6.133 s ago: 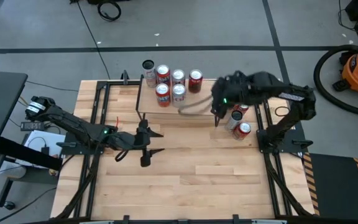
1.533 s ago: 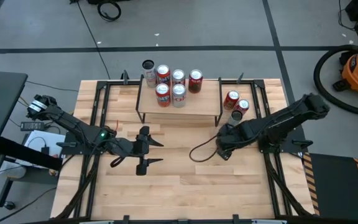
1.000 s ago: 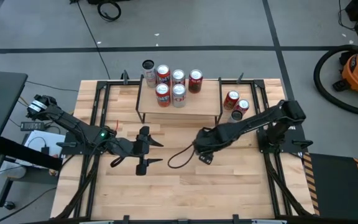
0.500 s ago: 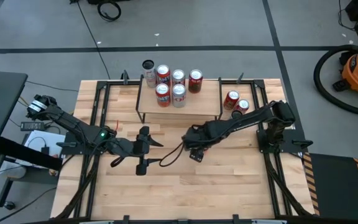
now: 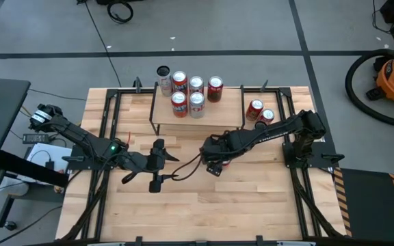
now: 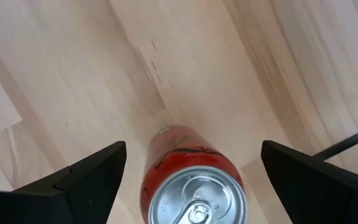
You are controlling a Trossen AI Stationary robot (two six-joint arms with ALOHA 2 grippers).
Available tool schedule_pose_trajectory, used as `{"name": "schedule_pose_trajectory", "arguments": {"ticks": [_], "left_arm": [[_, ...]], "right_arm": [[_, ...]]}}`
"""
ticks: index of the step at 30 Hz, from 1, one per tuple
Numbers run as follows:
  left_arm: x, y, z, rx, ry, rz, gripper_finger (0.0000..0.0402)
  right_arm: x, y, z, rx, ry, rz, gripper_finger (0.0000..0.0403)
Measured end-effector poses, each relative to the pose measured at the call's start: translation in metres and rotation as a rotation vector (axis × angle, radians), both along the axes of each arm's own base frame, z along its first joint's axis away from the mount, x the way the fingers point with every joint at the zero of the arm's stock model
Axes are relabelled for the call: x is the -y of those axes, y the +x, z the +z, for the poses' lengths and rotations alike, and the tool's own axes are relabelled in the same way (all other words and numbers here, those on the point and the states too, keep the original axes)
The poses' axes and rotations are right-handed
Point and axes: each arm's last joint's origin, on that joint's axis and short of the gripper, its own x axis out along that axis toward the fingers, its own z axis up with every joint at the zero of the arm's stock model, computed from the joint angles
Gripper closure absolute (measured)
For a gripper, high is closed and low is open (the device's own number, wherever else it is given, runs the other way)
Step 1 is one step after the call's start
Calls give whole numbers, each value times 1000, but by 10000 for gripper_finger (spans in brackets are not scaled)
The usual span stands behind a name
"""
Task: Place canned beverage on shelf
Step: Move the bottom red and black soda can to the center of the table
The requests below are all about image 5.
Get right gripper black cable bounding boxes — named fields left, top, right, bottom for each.
left=169, top=152, right=205, bottom=182

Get black metal table frame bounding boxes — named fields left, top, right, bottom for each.
left=55, top=77, right=348, bottom=246

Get long black floor cable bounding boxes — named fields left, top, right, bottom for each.
left=83, top=0, right=122, bottom=87

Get black wire shelf rack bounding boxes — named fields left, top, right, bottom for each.
left=148, top=81, right=247, bottom=137

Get coiled black cable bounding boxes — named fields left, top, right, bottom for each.
left=106, top=1, right=135, bottom=25

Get white bag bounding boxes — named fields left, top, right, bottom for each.
left=0, top=176, right=30, bottom=197

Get black desk crossbar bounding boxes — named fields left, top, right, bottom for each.
left=0, top=149, right=70, bottom=188

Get silver Diet Coke can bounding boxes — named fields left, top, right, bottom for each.
left=188, top=75, right=205, bottom=96
left=189, top=92, right=206, bottom=120

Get black power adapter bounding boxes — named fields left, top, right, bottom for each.
left=22, top=133, right=50, bottom=145

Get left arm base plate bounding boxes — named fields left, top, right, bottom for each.
left=62, top=143, right=118, bottom=171

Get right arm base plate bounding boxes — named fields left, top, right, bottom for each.
left=282, top=141, right=345, bottom=169

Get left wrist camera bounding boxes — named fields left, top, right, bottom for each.
left=133, top=152, right=154, bottom=174

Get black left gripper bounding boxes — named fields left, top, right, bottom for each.
left=148, top=138, right=180, bottom=193

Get white paper sheet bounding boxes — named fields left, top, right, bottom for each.
left=25, top=142, right=72, bottom=182

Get black mat hazard stripes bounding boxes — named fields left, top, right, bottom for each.
left=333, top=167, right=394, bottom=244

